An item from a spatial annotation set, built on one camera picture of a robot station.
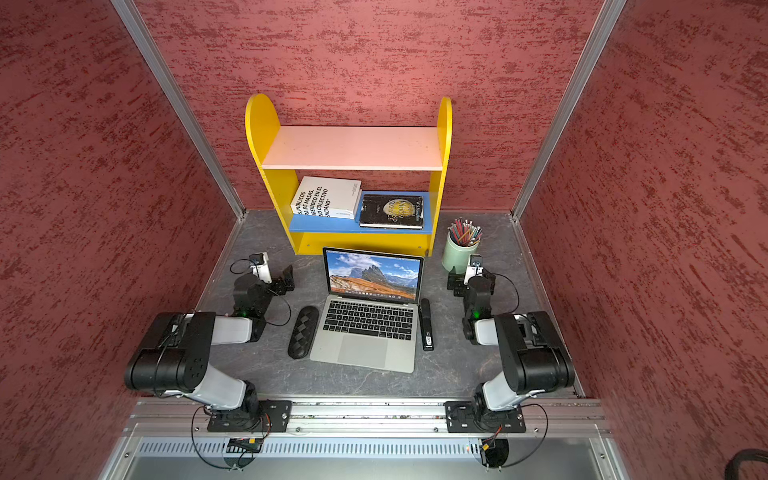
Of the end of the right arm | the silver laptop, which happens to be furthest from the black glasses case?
the end of the right arm

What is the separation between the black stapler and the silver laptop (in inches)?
1.0

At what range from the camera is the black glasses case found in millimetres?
845

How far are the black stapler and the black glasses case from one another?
330mm

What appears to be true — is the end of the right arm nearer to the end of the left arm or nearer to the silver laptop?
the silver laptop

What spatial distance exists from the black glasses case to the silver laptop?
0.02m

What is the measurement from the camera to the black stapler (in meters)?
0.86

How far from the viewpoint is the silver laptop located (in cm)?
85
